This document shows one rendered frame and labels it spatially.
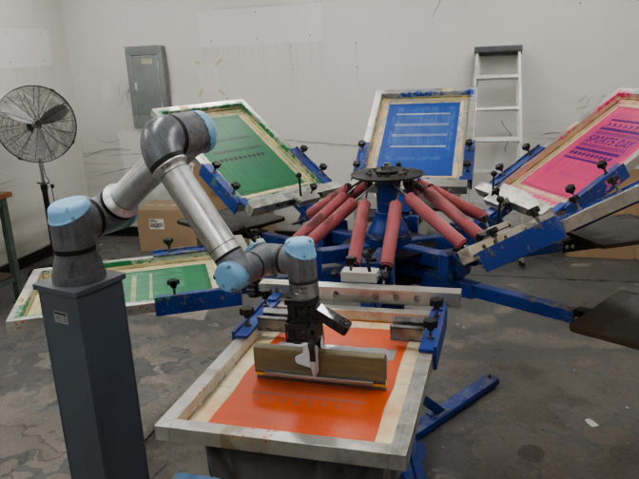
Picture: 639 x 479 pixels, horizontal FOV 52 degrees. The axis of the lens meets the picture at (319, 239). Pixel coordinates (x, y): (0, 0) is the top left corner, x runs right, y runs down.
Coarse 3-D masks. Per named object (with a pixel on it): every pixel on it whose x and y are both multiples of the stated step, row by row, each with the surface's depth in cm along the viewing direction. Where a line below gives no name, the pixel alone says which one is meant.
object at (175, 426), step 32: (352, 320) 214; (384, 320) 211; (224, 352) 188; (192, 384) 170; (416, 384) 165; (416, 416) 151; (224, 448) 148; (256, 448) 146; (288, 448) 144; (320, 448) 141; (352, 448) 140; (384, 448) 139
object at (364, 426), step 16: (352, 336) 202; (368, 336) 202; (384, 336) 201; (400, 352) 191; (368, 400) 165; (384, 400) 165; (304, 416) 159; (320, 416) 159; (336, 416) 159; (352, 416) 158; (368, 416) 158; (304, 432) 153; (320, 432) 152; (336, 432) 152; (352, 432) 152; (368, 432) 151
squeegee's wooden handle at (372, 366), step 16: (256, 352) 176; (272, 352) 174; (288, 352) 173; (320, 352) 171; (336, 352) 170; (352, 352) 170; (256, 368) 178; (272, 368) 176; (288, 368) 175; (304, 368) 173; (320, 368) 172; (336, 368) 170; (352, 368) 169; (368, 368) 168; (384, 368) 166
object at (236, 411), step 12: (276, 336) 205; (324, 336) 203; (336, 336) 203; (252, 372) 183; (240, 384) 177; (252, 384) 176; (240, 396) 170; (228, 408) 165; (240, 408) 165; (252, 408) 164; (264, 408) 164; (276, 408) 164; (288, 408) 164; (216, 420) 160; (228, 420) 159; (240, 420) 159; (252, 420) 159; (264, 420) 159; (276, 420) 158; (288, 420) 158
